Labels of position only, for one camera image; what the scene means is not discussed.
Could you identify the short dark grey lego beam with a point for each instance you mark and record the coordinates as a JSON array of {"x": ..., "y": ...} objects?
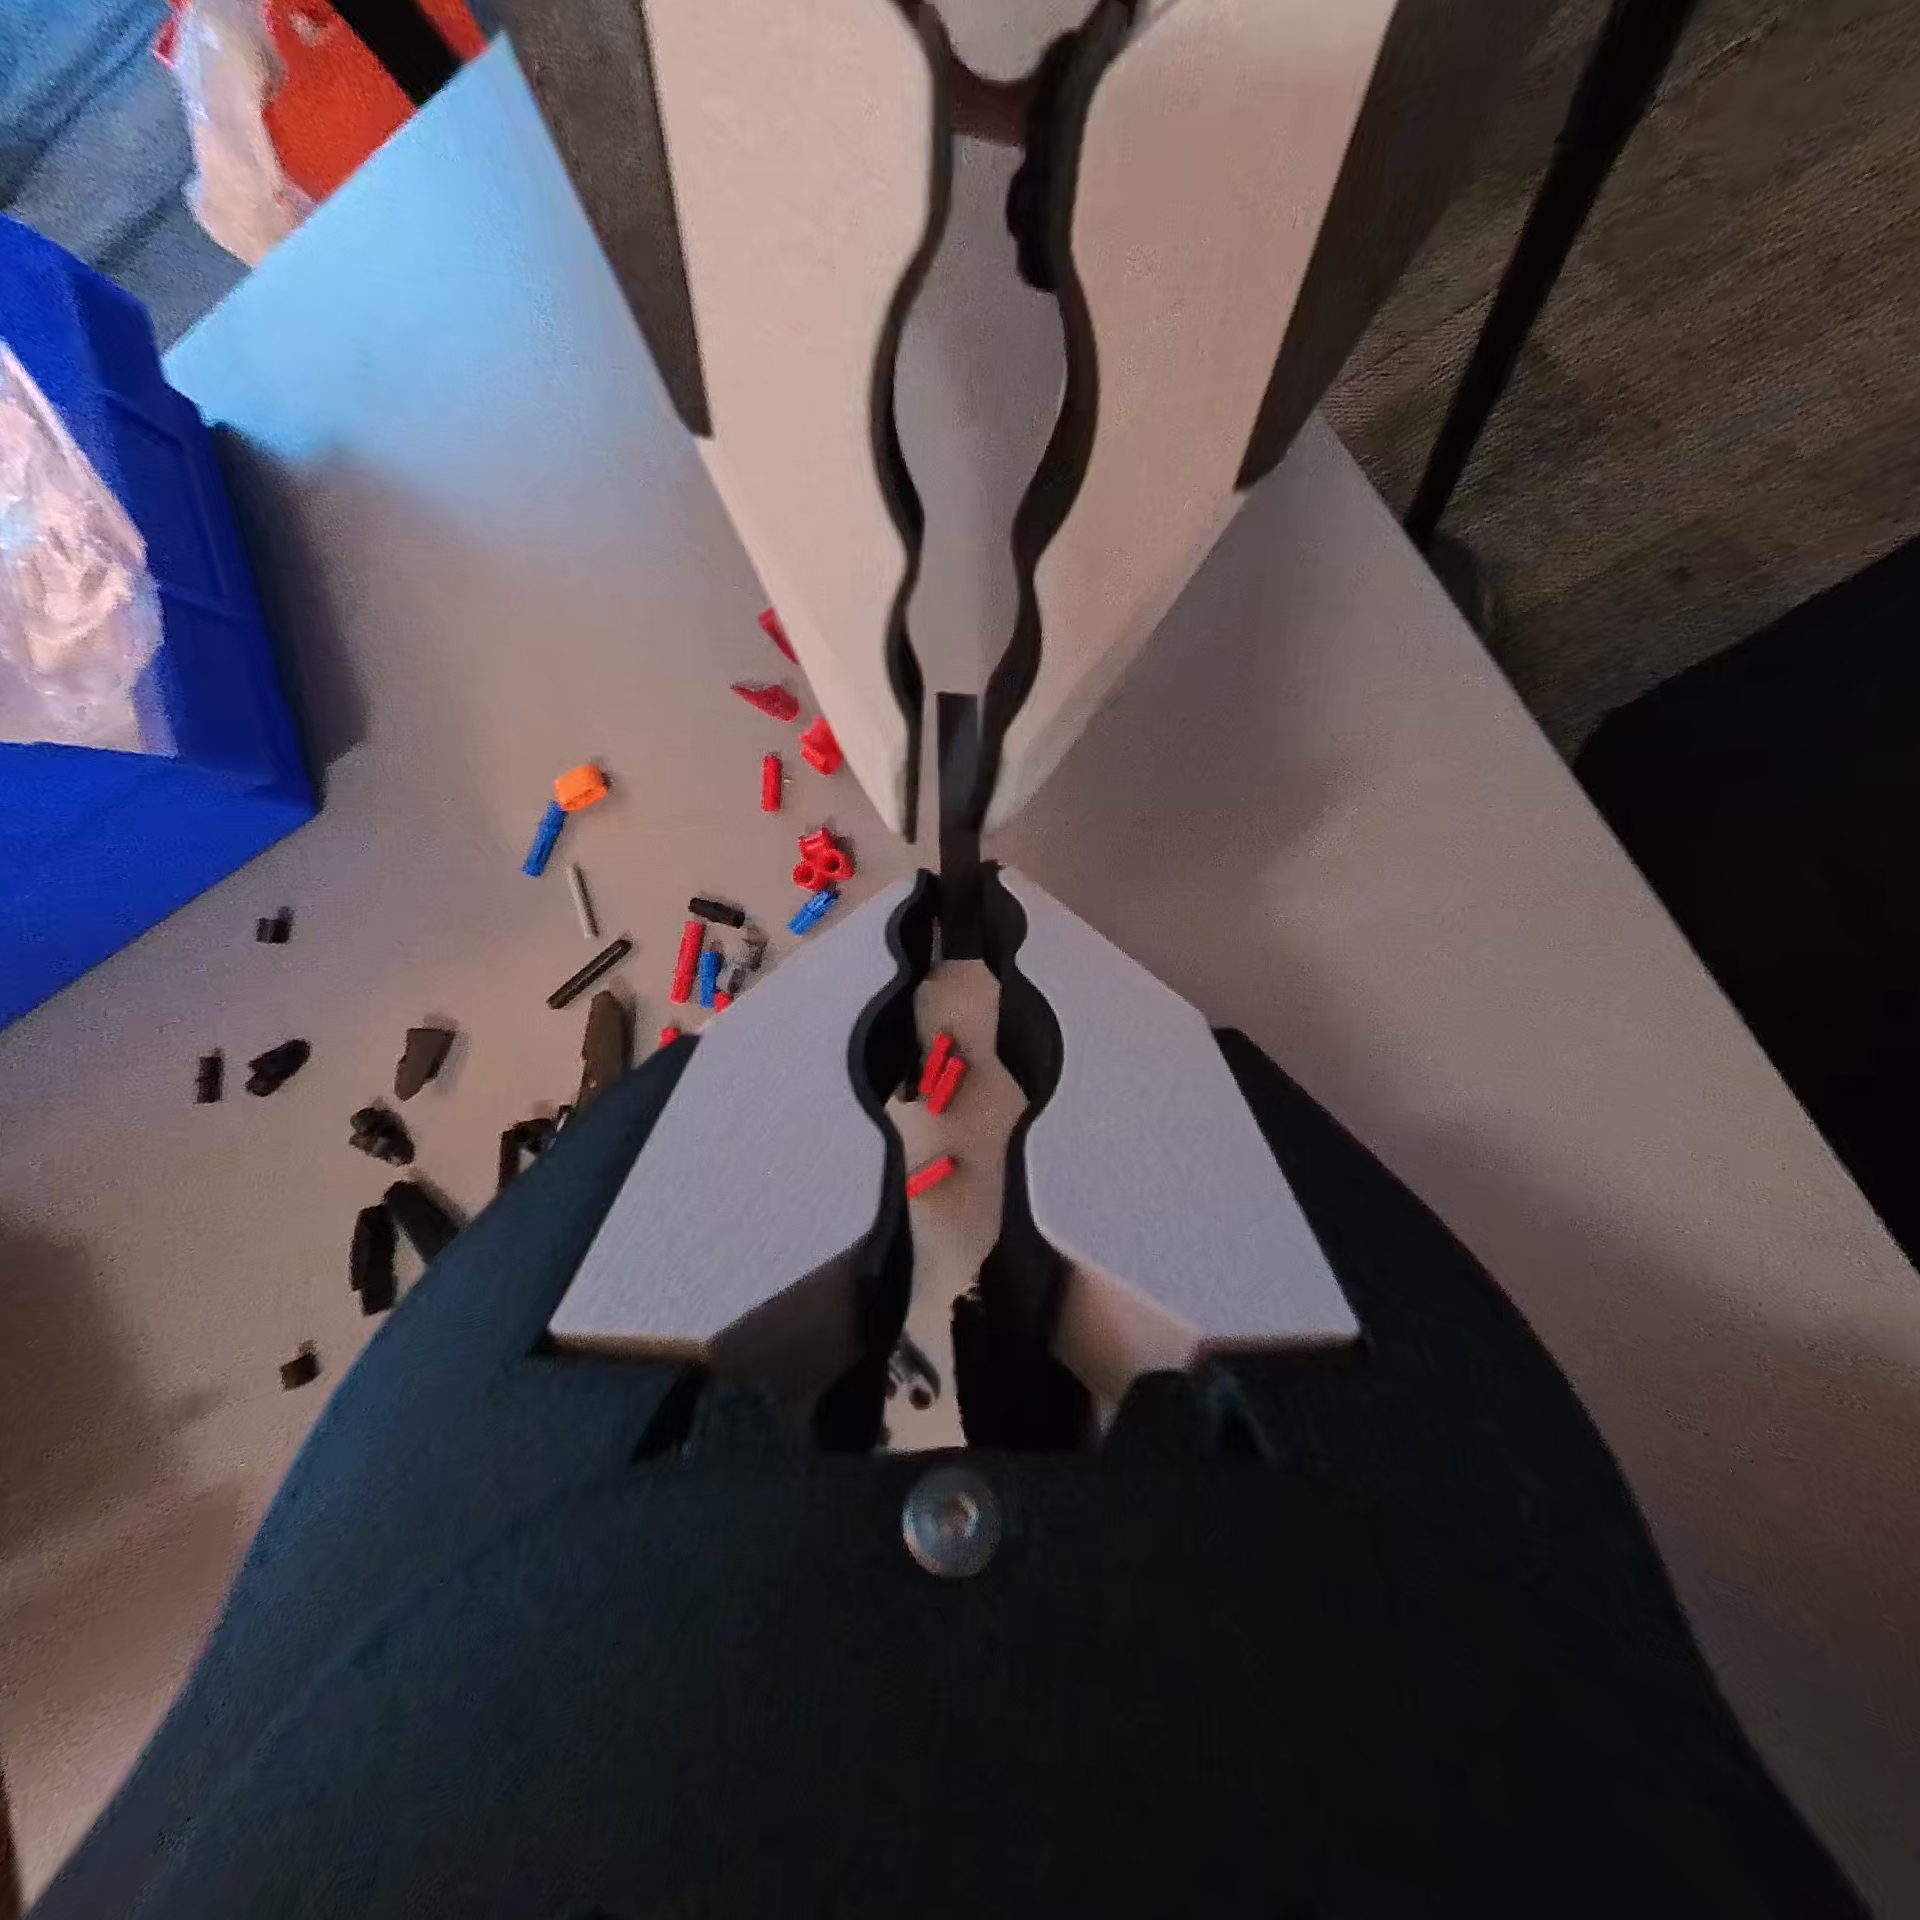
[{"x": 960, "y": 840}]

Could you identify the clear plastic bags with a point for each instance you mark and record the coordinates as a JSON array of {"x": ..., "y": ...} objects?
[{"x": 61, "y": 570}]

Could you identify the orange plastic bin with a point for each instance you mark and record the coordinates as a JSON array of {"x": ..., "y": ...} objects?
[{"x": 343, "y": 104}]

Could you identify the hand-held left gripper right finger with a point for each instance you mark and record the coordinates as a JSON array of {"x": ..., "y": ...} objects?
[{"x": 1184, "y": 1186}]

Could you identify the black metal bar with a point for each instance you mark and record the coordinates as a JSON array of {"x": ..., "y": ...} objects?
[{"x": 1558, "y": 224}]

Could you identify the blue plastic bin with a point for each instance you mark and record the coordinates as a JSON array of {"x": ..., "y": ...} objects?
[{"x": 146, "y": 840}]

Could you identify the person's black pants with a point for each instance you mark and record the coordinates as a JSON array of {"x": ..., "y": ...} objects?
[{"x": 1769, "y": 903}]

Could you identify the orange lego connector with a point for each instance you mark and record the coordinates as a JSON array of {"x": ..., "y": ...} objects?
[{"x": 579, "y": 787}]

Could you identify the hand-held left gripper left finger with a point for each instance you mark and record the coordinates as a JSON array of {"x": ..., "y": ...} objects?
[{"x": 731, "y": 1186}]

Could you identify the pile of lego pieces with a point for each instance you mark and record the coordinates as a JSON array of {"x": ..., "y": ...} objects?
[{"x": 818, "y": 864}]

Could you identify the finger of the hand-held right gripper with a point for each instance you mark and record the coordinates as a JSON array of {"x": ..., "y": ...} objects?
[
  {"x": 794, "y": 376},
  {"x": 1197, "y": 300}
]

